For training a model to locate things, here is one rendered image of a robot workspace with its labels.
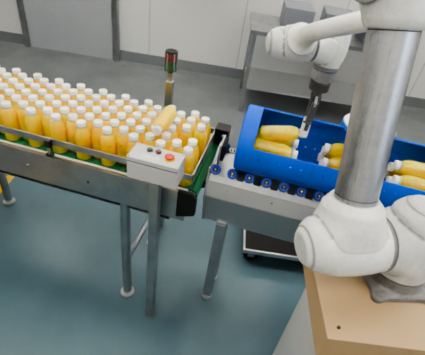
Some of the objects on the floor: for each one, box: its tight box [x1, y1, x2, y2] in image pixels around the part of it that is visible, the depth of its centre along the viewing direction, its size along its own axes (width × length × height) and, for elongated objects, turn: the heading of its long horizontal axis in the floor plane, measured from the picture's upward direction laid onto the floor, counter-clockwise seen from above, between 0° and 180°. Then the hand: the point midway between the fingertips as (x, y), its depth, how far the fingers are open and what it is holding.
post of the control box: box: [145, 182, 161, 318], centre depth 171 cm, size 4×4×100 cm
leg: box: [202, 222, 226, 299], centre depth 197 cm, size 6×6×63 cm
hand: (305, 127), depth 145 cm, fingers closed on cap, 4 cm apart
